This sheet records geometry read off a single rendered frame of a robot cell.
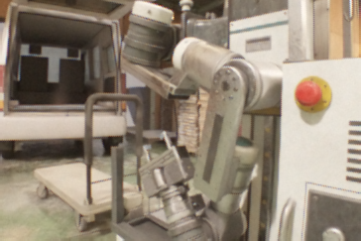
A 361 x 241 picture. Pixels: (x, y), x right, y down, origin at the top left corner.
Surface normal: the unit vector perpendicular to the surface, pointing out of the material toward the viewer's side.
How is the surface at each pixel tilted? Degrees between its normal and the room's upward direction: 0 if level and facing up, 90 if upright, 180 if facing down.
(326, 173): 90
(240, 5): 90
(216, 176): 95
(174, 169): 85
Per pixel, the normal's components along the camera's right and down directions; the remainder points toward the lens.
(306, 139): -0.71, 0.00
